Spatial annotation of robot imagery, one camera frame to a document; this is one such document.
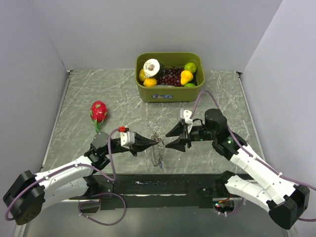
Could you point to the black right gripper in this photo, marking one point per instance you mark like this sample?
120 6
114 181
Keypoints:
178 144

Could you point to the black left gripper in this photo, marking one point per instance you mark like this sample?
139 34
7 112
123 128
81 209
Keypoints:
140 143

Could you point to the round metal key organizer disc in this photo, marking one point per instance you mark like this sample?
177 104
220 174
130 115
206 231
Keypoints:
156 150

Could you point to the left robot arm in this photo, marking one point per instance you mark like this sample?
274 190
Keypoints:
31 193

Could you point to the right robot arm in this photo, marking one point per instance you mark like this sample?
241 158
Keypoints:
284 200

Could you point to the olive green plastic bin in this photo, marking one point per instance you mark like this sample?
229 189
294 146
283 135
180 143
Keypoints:
170 94

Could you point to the red dragon fruit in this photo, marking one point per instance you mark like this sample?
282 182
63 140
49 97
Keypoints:
98 114

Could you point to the green fruit front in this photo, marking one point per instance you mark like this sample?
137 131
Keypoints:
189 85

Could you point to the dark red grapes bunch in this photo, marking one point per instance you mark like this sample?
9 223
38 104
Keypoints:
172 76

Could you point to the yellow pear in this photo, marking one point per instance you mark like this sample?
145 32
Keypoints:
186 77

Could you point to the orange fruit front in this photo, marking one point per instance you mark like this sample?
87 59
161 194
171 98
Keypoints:
150 82

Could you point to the yellow lemon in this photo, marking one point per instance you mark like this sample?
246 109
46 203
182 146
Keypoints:
141 76

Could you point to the green lime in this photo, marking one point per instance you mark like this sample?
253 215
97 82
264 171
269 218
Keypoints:
191 67

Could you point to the white black tape roll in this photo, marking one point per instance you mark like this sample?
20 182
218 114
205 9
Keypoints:
153 69

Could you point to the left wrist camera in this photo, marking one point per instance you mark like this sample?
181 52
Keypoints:
127 137

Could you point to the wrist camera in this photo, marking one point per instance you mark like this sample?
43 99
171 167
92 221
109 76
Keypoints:
186 116
127 137

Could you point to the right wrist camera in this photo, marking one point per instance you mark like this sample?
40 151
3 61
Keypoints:
186 116

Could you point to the aluminium rail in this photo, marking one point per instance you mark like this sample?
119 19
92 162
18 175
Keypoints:
235 185

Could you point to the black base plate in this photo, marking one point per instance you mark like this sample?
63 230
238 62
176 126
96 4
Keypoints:
172 190

